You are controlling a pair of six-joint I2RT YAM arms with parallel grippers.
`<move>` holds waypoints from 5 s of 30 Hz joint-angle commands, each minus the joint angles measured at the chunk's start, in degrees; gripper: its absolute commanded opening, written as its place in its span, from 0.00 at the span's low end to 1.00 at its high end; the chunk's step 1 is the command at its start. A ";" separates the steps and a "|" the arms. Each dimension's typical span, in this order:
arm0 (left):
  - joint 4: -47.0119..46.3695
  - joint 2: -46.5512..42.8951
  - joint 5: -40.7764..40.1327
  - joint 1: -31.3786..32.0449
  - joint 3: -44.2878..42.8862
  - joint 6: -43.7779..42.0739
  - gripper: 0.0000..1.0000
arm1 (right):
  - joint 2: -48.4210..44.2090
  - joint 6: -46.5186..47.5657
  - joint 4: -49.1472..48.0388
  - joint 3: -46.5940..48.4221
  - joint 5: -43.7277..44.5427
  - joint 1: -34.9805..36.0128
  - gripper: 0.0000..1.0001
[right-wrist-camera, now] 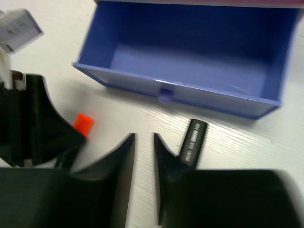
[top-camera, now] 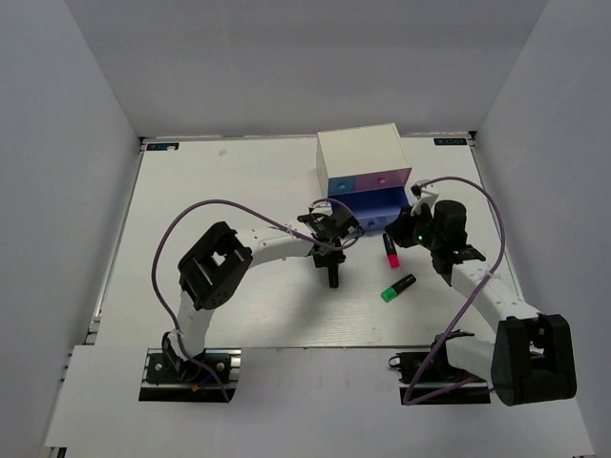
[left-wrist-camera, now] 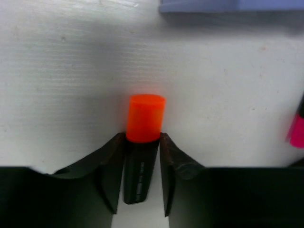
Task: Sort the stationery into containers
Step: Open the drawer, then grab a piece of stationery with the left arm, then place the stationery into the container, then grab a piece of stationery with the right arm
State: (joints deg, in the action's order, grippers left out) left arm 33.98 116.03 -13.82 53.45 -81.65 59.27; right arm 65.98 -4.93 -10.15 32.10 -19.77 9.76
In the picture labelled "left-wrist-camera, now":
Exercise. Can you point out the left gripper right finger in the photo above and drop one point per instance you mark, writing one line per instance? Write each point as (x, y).
(195, 196)

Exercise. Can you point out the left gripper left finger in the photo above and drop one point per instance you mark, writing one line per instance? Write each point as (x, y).
(84, 194)

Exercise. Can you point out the orange cap highlighter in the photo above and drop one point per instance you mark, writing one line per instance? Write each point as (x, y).
(144, 124)

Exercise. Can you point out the blue wide drawer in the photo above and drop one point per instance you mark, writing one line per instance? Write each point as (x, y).
(217, 6)

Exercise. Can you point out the pink cap highlighter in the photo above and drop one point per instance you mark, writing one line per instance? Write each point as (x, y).
(295, 135)

